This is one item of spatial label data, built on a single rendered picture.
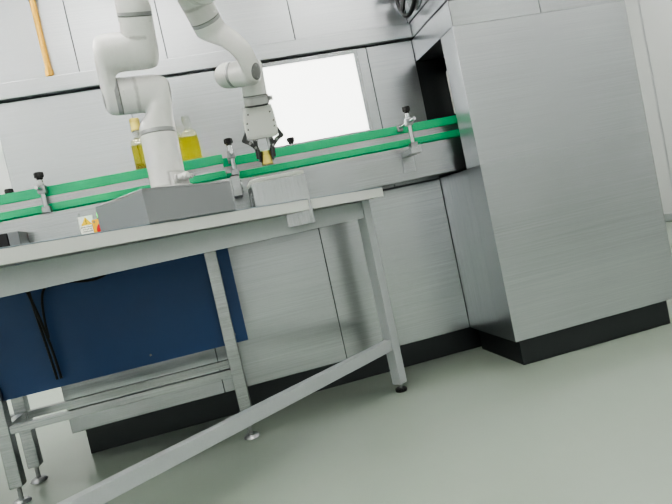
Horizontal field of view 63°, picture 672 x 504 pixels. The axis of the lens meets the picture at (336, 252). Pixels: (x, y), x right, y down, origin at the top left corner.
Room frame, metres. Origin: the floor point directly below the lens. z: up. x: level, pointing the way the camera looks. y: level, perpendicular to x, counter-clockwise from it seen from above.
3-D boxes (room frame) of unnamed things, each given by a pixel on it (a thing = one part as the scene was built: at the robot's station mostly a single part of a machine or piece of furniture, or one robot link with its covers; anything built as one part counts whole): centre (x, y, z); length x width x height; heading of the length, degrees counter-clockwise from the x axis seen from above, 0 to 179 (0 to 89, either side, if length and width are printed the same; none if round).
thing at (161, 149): (1.50, 0.39, 0.91); 0.16 x 0.13 x 0.15; 57
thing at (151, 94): (1.50, 0.41, 1.07); 0.13 x 0.10 x 0.16; 108
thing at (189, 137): (2.00, 0.43, 0.99); 0.06 x 0.06 x 0.21; 11
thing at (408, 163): (2.02, -0.35, 0.90); 0.17 x 0.05 x 0.23; 11
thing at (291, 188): (1.85, 0.15, 0.79); 0.27 x 0.17 x 0.08; 11
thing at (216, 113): (2.18, 0.19, 1.15); 0.90 x 0.03 x 0.34; 101
